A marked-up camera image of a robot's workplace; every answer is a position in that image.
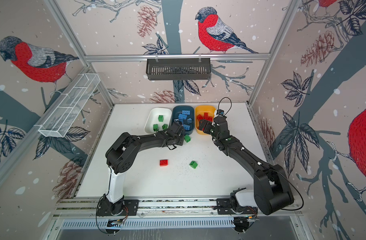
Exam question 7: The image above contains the green lego bottom pair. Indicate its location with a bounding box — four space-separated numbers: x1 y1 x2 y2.
153 124 159 132

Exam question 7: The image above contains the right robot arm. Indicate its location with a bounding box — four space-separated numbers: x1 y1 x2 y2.
199 115 294 215

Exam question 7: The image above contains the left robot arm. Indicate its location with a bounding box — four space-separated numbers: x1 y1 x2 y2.
99 123 185 216

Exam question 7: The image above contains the green lego by teal bin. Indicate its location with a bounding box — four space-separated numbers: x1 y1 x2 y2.
184 135 191 143

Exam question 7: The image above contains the yellow plastic bin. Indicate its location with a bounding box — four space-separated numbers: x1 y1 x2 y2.
195 105 216 135

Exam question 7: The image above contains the white plastic bin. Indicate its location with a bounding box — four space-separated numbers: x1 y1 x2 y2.
144 108 172 134

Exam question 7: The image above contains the teal plastic bin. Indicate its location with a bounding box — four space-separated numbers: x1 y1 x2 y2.
171 105 195 135

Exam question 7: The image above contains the blue lego upper pile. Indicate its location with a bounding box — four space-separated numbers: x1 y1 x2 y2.
181 111 191 116

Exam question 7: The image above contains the black hanging wire basket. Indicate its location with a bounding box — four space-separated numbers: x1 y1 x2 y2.
146 58 212 81

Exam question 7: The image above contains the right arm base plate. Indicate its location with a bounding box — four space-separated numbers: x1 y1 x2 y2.
213 197 258 216

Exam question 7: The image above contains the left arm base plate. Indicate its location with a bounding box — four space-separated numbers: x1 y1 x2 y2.
96 196 139 217

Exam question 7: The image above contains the white wire mesh basket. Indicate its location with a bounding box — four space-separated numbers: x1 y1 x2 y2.
38 73 100 138

